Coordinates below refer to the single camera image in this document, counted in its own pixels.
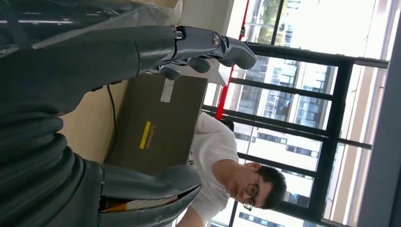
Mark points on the black window frame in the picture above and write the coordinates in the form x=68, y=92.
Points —
x=332, y=125

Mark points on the black-rimmed glasses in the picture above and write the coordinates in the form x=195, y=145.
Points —
x=252, y=189

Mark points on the clear plastic film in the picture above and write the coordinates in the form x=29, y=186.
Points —
x=125, y=18

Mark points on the grey laptop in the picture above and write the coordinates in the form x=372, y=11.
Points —
x=156, y=125

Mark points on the light wooden desk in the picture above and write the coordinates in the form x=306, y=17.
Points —
x=87, y=125

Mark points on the person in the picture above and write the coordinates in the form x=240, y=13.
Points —
x=213, y=147

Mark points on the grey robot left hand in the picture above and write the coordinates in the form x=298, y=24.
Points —
x=78, y=65

